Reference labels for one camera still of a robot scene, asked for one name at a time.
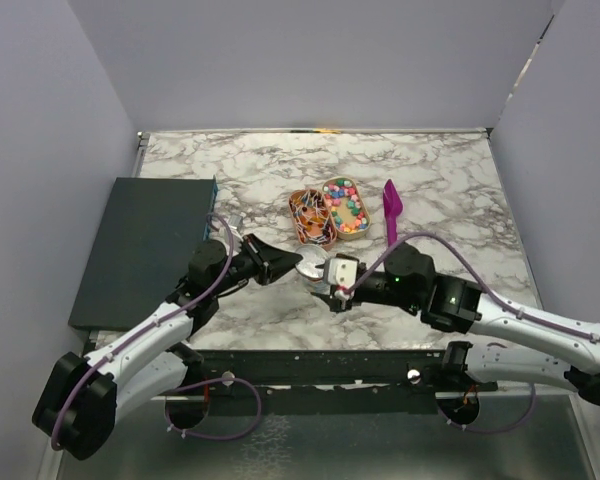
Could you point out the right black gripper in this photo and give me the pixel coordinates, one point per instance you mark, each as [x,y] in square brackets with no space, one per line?
[335,304]

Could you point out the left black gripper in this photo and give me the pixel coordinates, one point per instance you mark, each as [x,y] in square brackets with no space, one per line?
[270,262]

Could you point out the silver jar lid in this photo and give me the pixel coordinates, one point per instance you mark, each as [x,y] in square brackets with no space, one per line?
[312,263]

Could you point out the clear glass jar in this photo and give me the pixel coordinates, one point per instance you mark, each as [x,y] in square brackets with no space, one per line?
[319,286]

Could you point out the pink tray of lollipops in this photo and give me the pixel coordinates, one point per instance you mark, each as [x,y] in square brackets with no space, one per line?
[311,218]

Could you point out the tan tray of star candies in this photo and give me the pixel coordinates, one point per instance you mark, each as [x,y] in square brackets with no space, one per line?
[347,208]

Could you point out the purple plastic scoop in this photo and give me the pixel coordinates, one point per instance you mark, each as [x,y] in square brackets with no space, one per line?
[393,208]

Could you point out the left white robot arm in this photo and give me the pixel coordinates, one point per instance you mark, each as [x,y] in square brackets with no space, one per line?
[84,397]

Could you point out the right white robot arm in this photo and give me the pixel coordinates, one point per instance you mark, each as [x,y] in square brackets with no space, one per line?
[543,348]

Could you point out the dark blue box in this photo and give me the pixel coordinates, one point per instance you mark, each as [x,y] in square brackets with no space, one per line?
[149,229]

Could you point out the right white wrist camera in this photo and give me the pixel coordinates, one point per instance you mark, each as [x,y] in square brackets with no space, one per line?
[340,271]

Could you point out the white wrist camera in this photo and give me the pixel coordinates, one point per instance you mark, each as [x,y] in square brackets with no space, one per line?
[340,271]
[235,221]

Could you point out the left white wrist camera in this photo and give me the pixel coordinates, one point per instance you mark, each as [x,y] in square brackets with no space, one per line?
[235,221]

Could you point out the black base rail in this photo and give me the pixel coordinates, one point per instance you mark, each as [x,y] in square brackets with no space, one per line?
[314,382]

